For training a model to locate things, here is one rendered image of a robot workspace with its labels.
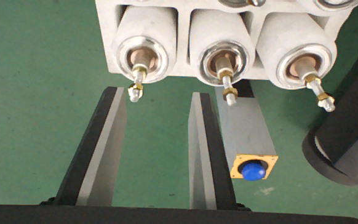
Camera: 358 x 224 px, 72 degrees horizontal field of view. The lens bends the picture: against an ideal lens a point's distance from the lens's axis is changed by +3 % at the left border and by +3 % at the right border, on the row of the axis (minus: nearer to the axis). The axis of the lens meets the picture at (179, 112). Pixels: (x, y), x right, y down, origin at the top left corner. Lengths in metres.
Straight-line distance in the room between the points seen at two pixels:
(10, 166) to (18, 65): 0.54
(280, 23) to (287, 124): 0.51
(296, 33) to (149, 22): 0.21
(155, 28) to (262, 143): 0.27
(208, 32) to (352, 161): 0.54
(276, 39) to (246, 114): 0.16
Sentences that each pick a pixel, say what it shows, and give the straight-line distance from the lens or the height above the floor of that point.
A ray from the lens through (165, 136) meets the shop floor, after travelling 0.86.
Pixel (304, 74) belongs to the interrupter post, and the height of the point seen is 0.28.
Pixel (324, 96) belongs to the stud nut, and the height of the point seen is 0.33.
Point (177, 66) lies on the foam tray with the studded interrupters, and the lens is 0.45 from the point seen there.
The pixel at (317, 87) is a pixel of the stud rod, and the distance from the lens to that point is 0.37.
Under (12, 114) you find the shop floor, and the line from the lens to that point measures 0.95.
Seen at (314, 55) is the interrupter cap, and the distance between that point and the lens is 0.40.
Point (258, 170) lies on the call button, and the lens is 0.44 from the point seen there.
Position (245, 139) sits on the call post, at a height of 0.28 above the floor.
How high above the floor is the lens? 0.56
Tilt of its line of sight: 46 degrees down
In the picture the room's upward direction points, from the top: 179 degrees counter-clockwise
